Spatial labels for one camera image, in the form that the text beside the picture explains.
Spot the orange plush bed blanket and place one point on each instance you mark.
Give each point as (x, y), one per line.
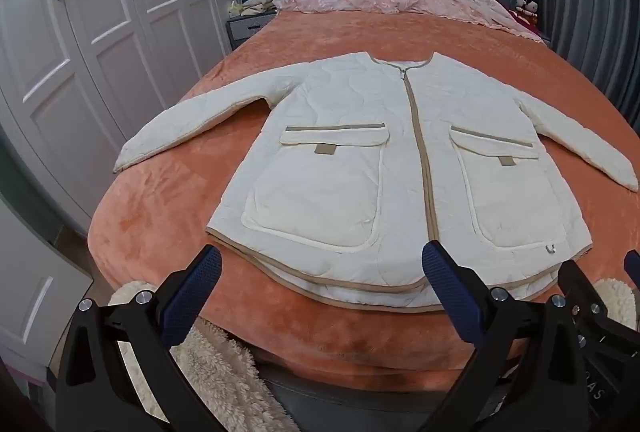
(300, 32)

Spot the white quilted jacket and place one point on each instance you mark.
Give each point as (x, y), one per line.
(340, 152)

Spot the grey curtain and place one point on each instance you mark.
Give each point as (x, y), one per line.
(590, 12)

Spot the plush toy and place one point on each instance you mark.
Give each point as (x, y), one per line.
(527, 7)

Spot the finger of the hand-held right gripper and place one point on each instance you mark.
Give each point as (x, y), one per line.
(580, 287)
(633, 262)

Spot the white cabinet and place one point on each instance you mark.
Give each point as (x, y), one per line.
(35, 272)

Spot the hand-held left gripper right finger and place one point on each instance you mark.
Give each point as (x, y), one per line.
(450, 292)

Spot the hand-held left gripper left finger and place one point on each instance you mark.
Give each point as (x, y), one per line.
(192, 292)

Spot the grey nightstand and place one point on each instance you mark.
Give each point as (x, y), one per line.
(245, 29)

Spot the beige cloth bundle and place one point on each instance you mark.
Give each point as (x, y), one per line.
(255, 4)

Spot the white panelled wardrobe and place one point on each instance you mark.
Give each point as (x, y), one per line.
(100, 12)

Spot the grey bed base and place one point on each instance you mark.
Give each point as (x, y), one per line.
(350, 404)

